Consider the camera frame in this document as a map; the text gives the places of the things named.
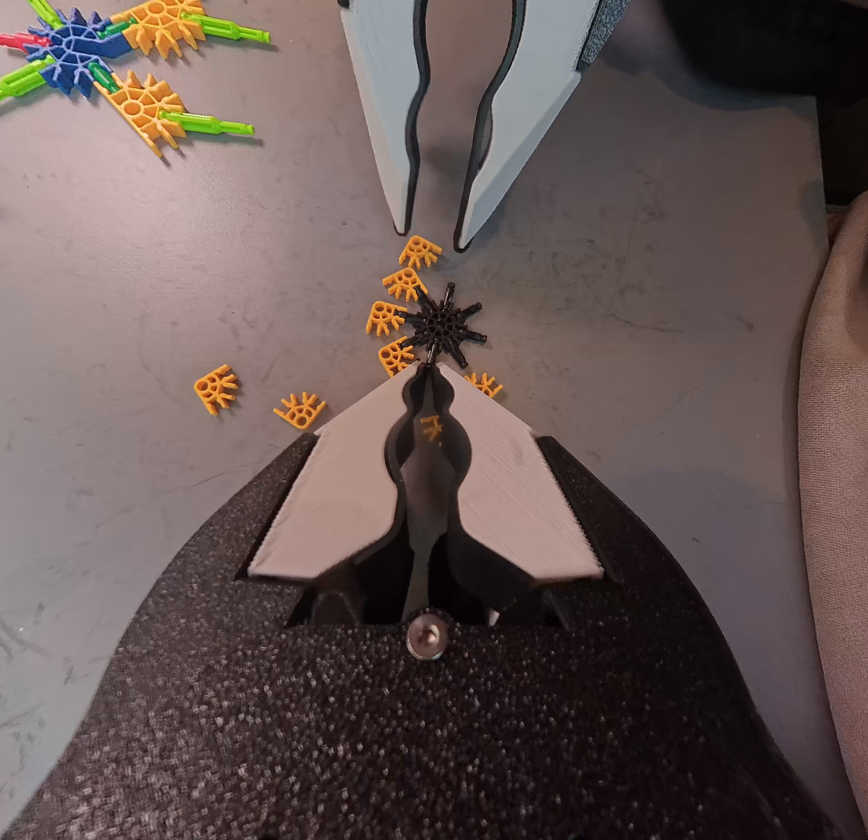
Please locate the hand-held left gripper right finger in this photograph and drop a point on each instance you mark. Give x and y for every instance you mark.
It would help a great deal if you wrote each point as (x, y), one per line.
(522, 508)

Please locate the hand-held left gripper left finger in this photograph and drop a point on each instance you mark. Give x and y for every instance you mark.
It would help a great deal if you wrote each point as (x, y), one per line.
(332, 508)

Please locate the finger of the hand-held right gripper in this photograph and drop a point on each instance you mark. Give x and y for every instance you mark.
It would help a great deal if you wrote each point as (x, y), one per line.
(380, 74)
(542, 60)

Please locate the yellow connector piece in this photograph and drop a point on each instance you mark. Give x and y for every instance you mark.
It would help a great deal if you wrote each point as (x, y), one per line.
(217, 387)
(485, 384)
(420, 252)
(300, 409)
(405, 284)
(383, 317)
(397, 357)
(430, 426)

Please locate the black snowflake connector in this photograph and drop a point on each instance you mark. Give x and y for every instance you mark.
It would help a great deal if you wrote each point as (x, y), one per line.
(444, 321)

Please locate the blue yellow green toy assembly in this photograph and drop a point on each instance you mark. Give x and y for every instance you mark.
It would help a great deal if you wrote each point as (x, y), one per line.
(71, 47)

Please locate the beige sweatshirt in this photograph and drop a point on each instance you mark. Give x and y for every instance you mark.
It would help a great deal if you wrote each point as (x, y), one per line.
(841, 447)

